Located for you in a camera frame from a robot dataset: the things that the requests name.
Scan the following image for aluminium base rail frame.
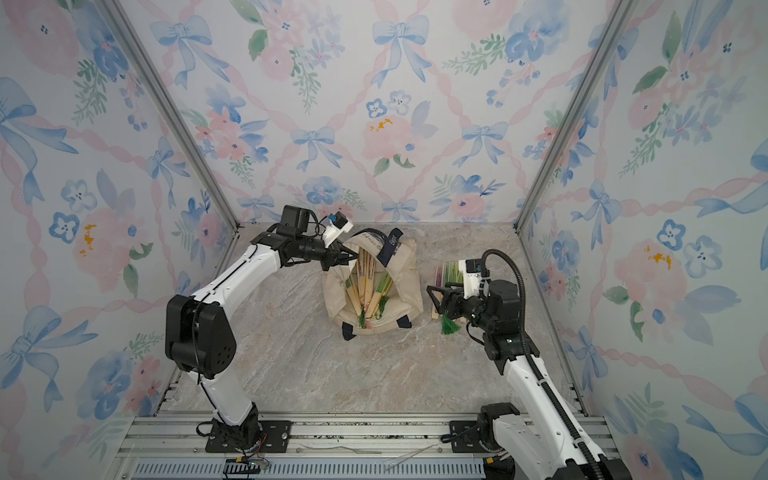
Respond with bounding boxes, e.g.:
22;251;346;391
106;412;619;479

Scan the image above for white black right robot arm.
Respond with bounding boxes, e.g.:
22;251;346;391
426;280;631;479

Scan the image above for aluminium corner post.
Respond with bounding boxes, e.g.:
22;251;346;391
95;0;240;230
514;0;637;236

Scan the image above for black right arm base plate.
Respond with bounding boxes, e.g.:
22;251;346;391
448;420;486;454

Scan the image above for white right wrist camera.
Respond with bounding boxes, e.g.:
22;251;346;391
458;258;489;299

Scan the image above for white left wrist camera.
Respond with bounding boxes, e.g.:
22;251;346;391
322;211;353;248

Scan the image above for aluminium corner post left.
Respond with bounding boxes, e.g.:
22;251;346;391
95;0;240;230

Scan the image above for dark green fan in bag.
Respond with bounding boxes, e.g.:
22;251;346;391
366;272;393;319

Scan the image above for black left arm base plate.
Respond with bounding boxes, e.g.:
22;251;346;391
198;420;292;454

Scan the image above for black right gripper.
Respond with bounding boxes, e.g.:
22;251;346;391
430;279;497;335

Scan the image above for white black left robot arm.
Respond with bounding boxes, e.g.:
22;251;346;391
165;206;357;427

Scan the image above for light green bamboo fan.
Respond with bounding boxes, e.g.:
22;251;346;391
426;283;463;335

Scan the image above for beige tote bag navy handles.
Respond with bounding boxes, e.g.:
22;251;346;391
322;228;424;341

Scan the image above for white red printed fan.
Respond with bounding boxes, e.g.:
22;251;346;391
345;250;375;329

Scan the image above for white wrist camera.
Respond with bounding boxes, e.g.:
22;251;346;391
322;211;353;248
458;258;489;299

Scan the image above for aluminium corner post right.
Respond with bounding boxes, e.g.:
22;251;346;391
514;0;637;236

